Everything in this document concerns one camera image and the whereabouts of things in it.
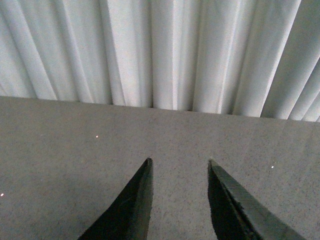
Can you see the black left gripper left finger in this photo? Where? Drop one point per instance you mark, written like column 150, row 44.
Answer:
column 128, row 217

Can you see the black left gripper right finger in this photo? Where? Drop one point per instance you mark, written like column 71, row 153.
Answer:
column 237, row 215

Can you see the white pleated curtain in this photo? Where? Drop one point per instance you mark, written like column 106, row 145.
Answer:
column 257, row 58

